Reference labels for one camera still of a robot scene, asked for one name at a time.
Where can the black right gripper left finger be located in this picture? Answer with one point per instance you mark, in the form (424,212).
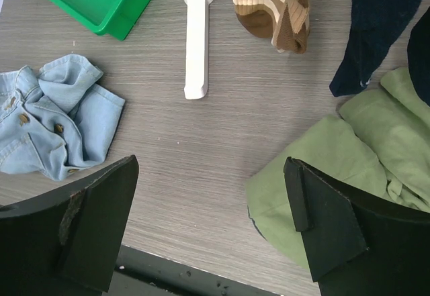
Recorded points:
(66,241)

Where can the navy cream cuff sock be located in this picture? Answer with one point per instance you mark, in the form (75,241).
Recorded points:
(375,26)

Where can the green crumpled garment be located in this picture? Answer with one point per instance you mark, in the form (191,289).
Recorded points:
(378,142)

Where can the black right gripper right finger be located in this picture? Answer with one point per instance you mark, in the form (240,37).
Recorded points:
(357,243)

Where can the brown striped sock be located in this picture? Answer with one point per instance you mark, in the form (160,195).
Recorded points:
(292,26)
(259,17)

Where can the white metal drying rack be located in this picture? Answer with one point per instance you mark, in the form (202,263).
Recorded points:
(196,49)

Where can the light blue denim shirt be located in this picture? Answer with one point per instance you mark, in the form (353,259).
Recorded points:
(56,121)

